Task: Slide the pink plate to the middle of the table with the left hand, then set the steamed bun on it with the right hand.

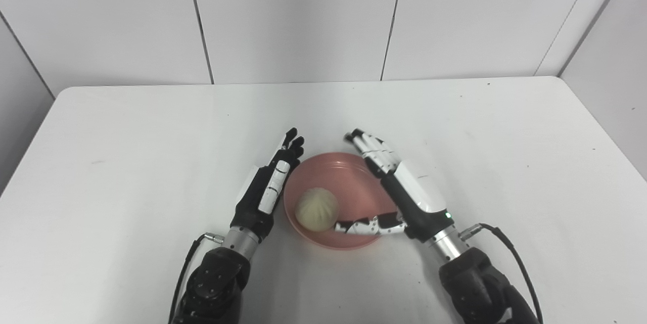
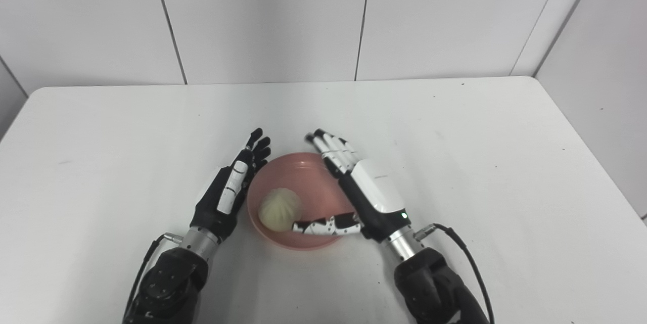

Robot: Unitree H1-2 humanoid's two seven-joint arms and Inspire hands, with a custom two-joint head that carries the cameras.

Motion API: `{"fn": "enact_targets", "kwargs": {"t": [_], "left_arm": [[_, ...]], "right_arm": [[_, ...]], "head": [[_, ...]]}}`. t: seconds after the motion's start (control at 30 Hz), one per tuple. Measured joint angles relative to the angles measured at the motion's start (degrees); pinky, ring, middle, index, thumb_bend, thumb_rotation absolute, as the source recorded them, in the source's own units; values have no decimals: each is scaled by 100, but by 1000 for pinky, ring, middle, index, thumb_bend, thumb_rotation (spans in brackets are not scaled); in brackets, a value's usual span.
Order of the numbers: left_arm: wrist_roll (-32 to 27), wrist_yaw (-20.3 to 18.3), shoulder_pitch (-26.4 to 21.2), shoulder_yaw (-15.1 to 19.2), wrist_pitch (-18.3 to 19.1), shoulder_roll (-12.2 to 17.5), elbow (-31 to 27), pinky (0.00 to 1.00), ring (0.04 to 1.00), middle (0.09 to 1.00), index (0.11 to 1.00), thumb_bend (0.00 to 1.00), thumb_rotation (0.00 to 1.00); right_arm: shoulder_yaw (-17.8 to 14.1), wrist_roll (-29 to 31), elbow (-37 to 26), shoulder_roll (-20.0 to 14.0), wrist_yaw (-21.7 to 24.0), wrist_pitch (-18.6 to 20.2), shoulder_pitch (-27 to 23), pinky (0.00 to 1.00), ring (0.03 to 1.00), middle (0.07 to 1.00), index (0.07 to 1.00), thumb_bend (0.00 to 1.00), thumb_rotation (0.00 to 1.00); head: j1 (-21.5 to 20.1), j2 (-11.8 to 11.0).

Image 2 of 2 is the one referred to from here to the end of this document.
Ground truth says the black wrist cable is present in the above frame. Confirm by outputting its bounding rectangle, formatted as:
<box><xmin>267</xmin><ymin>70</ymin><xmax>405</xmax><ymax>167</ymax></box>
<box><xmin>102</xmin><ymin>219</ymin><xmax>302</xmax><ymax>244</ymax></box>
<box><xmin>413</xmin><ymin>223</ymin><xmax>495</xmax><ymax>324</ymax></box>
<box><xmin>123</xmin><ymin>232</ymin><xmax>183</xmax><ymax>324</ymax></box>

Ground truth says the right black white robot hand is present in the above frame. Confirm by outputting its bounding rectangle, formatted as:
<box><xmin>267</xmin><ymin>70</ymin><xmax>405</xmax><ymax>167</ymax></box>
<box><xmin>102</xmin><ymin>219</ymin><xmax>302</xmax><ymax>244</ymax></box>
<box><xmin>292</xmin><ymin>129</ymin><xmax>411</xmax><ymax>244</ymax></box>

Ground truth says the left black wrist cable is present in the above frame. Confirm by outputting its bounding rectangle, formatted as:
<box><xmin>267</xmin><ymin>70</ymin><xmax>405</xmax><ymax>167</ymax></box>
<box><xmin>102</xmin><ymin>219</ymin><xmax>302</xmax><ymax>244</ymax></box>
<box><xmin>123</xmin><ymin>232</ymin><xmax>183</xmax><ymax>324</ymax></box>

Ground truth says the cream steamed bun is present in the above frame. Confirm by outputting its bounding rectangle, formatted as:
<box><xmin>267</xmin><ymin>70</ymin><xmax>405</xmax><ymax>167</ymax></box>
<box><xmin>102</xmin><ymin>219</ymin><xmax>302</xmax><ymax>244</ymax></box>
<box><xmin>258</xmin><ymin>188</ymin><xmax>304</xmax><ymax>234</ymax></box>

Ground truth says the pink round plate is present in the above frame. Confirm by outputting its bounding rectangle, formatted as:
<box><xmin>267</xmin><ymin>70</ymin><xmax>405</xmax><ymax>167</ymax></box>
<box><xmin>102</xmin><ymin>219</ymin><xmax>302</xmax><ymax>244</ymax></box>
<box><xmin>247</xmin><ymin>152</ymin><xmax>357</xmax><ymax>251</ymax></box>

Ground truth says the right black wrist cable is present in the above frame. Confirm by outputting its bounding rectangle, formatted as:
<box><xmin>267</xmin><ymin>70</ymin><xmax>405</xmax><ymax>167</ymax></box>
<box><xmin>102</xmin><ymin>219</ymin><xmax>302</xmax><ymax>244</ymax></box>
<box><xmin>413</xmin><ymin>223</ymin><xmax>495</xmax><ymax>324</ymax></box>

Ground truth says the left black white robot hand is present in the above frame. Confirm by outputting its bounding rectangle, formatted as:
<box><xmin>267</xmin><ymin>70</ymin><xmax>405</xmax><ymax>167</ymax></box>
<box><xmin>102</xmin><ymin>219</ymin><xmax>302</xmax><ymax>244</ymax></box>
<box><xmin>190</xmin><ymin>128</ymin><xmax>272</xmax><ymax>243</ymax></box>

